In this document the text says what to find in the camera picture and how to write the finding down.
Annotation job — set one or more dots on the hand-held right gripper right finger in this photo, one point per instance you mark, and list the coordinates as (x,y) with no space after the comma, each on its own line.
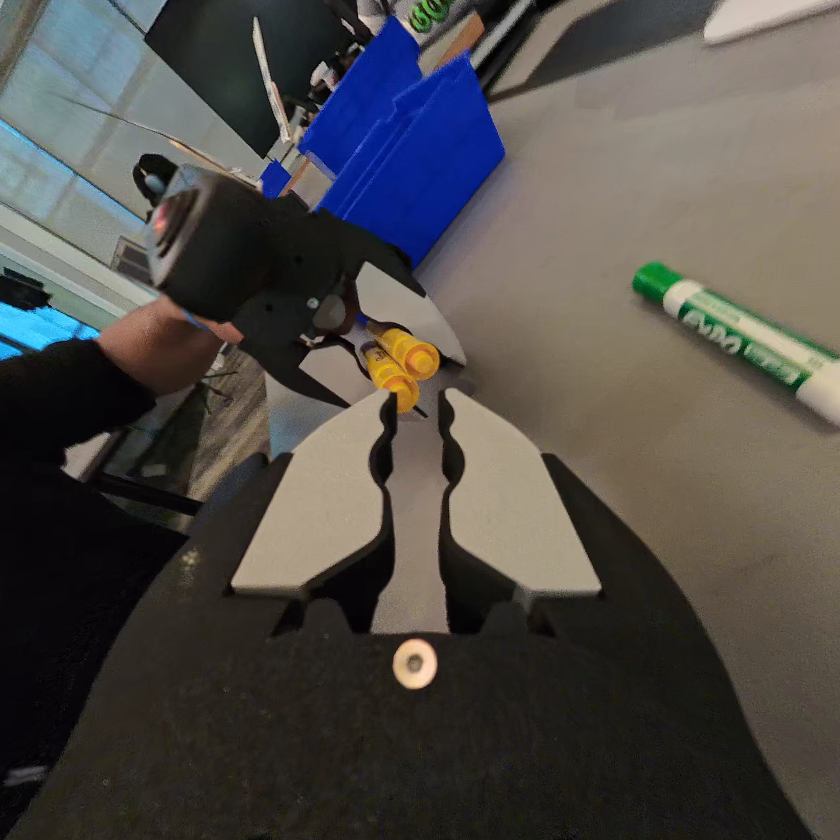
(518,512)

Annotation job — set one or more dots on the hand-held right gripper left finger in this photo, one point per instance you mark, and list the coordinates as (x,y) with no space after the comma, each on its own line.
(315,505)

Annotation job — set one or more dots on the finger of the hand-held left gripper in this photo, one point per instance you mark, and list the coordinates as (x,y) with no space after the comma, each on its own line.
(407,302)

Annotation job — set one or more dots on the yellow highlighter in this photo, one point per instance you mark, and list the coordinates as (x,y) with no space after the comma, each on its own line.
(394,387)
(417,354)

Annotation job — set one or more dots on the green dry erase marker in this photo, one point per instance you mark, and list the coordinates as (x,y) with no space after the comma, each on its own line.
(735,334)

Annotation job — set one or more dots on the person's left hand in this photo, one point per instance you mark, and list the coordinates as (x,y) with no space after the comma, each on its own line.
(164,348)

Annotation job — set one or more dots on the blue elastic band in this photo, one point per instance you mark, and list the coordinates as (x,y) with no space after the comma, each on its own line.
(199,321)

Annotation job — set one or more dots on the blue plastic bin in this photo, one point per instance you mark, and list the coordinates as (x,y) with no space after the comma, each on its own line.
(358,98)
(426,164)

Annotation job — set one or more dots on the black metal bar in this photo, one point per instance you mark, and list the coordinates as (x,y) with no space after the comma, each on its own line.
(151,495)

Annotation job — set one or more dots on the black monitor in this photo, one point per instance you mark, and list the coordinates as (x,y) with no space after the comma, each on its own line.
(229,59)

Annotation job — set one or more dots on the white panel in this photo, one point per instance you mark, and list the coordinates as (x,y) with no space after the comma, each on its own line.
(768,19)

